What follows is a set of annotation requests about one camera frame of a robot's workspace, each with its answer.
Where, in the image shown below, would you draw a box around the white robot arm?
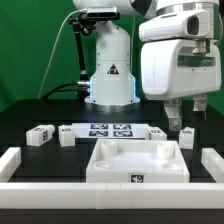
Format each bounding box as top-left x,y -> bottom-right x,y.
73,0 -> 222,130

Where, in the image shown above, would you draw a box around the grey camera on mount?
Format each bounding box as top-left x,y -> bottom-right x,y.
87,6 -> 118,20

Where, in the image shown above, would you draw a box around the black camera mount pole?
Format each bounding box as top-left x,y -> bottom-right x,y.
68,13 -> 96,102

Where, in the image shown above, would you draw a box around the white U-shaped obstacle wall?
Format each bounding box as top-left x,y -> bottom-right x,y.
0,147 -> 224,209

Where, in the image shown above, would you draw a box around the white marker base plate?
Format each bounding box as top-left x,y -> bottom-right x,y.
72,123 -> 148,139

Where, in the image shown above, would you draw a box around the white square table top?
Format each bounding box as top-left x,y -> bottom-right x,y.
86,139 -> 190,183

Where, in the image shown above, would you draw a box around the white camera cable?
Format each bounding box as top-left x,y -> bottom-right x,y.
37,8 -> 88,100

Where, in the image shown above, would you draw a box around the black base cables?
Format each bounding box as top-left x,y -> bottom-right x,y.
40,79 -> 92,101

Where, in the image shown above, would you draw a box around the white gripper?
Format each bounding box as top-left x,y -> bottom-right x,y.
139,10 -> 221,131

